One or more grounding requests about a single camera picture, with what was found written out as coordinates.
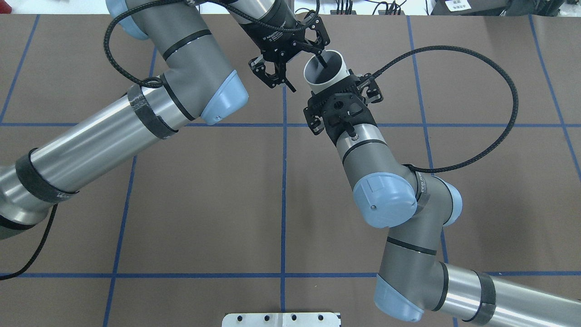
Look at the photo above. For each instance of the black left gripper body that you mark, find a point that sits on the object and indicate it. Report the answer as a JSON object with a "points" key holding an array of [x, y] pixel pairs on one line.
{"points": [[267, 37]]}

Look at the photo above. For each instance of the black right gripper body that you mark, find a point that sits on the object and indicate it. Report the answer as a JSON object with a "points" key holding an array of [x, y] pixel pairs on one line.
{"points": [[373, 89]]}

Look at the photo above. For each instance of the white HOME mug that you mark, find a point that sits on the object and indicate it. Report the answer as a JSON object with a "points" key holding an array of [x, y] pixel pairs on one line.
{"points": [[320, 77]]}

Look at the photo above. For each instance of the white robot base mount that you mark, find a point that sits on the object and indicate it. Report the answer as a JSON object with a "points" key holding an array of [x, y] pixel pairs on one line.
{"points": [[283, 319]]}

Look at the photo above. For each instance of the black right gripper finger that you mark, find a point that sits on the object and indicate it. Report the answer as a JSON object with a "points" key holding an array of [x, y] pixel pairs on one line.
{"points": [[313, 114], [365, 88]]}

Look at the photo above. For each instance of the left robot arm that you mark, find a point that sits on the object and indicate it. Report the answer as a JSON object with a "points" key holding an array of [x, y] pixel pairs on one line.
{"points": [[200, 83]]}

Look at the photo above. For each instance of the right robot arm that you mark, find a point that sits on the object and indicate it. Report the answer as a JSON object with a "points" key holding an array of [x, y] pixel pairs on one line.
{"points": [[415, 207]]}

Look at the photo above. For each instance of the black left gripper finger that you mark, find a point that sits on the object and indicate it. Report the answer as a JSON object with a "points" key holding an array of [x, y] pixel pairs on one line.
{"points": [[317, 46], [258, 67]]}

